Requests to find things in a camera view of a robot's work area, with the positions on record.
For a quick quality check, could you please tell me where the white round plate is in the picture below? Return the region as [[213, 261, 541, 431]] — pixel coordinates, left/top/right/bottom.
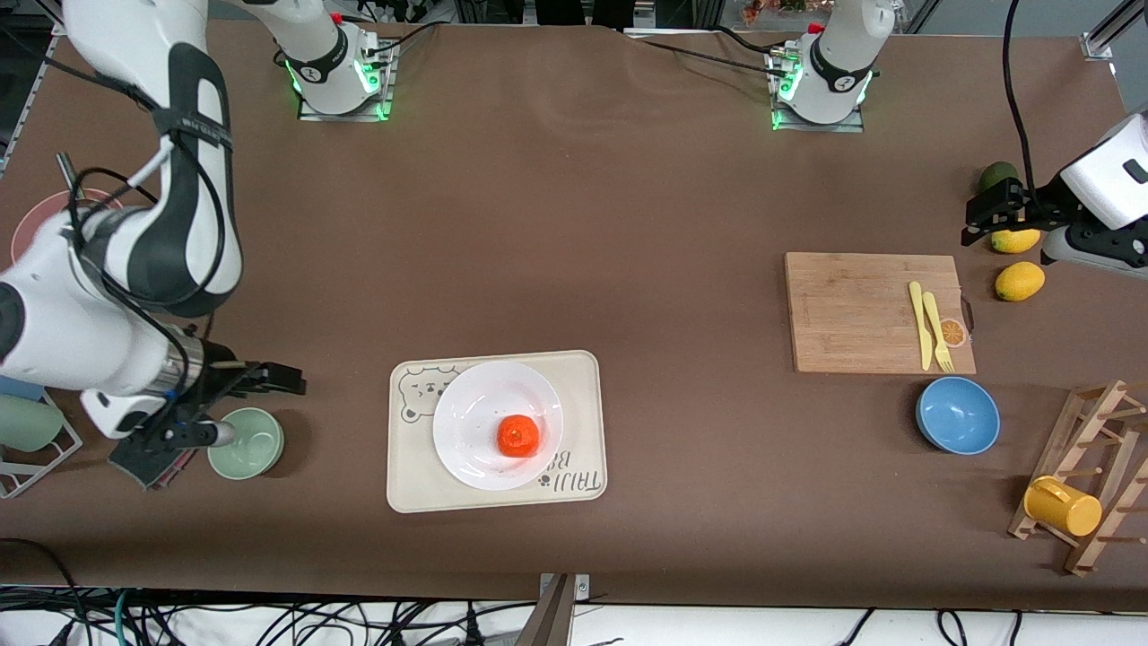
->
[[432, 361, 564, 492]]

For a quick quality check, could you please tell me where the orange mandarin fruit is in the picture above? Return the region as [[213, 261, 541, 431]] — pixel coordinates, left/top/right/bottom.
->
[[498, 415, 541, 458]]

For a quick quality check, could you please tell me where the pale green bowl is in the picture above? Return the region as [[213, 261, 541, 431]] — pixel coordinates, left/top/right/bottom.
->
[[207, 407, 285, 481]]

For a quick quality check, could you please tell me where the yellow plastic knife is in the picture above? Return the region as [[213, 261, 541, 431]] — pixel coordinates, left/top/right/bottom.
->
[[909, 282, 935, 371]]

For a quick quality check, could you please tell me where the yellow plastic fork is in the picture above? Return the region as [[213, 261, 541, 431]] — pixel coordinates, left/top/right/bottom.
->
[[923, 292, 955, 373]]

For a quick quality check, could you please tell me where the dark grey folded cloth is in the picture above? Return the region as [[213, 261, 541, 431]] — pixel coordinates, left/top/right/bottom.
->
[[108, 438, 202, 491]]

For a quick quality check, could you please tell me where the wooden cutting board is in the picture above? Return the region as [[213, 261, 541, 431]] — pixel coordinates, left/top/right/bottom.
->
[[784, 251, 978, 376]]

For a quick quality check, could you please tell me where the blue bowl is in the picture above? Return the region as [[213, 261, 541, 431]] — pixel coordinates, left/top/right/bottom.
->
[[916, 376, 1002, 456]]

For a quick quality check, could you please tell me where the pale green cup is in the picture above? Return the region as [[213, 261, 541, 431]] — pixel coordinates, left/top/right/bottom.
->
[[0, 395, 65, 453]]

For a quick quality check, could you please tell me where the wooden mug rack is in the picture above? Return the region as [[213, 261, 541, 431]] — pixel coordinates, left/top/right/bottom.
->
[[1007, 380, 1148, 577]]

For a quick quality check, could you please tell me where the pink bowl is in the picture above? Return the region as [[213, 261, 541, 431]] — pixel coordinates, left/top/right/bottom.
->
[[11, 188, 126, 263]]

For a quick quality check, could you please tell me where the yellow mug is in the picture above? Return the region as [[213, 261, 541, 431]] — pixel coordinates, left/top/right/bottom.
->
[[1023, 476, 1103, 538]]

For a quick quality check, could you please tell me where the cream tray with bear print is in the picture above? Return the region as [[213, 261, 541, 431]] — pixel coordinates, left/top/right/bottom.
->
[[387, 350, 608, 514]]

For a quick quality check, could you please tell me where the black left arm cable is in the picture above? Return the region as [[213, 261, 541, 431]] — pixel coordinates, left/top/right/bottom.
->
[[1003, 0, 1041, 194]]

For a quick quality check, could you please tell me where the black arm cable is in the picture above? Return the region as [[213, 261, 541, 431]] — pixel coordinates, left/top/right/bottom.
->
[[63, 135, 236, 433], [1003, 0, 1041, 194]]

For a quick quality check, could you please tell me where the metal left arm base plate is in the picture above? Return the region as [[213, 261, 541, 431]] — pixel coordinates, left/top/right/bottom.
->
[[771, 45, 866, 134]]

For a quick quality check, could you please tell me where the white wire cup holder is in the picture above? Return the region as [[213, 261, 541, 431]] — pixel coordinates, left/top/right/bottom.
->
[[0, 386, 83, 500]]

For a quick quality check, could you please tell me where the aluminium frame profile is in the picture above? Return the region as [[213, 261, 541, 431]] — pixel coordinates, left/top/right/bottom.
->
[[1081, 0, 1148, 59]]

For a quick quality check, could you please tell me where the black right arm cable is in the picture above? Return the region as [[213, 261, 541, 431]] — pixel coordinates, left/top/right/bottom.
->
[[63, 135, 236, 433]]

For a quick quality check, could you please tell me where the black floor cable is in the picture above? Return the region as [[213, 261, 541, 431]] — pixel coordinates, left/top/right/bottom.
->
[[0, 537, 91, 646]]

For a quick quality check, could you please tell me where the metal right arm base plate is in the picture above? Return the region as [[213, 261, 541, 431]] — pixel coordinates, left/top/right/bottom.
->
[[298, 36, 396, 123]]

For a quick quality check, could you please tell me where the black table cable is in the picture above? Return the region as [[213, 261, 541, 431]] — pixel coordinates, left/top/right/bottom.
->
[[375, 20, 442, 57], [628, 36, 790, 80]]

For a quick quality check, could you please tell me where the grey metal bracket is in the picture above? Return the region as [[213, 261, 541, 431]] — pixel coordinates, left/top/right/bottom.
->
[[516, 572, 593, 646]]

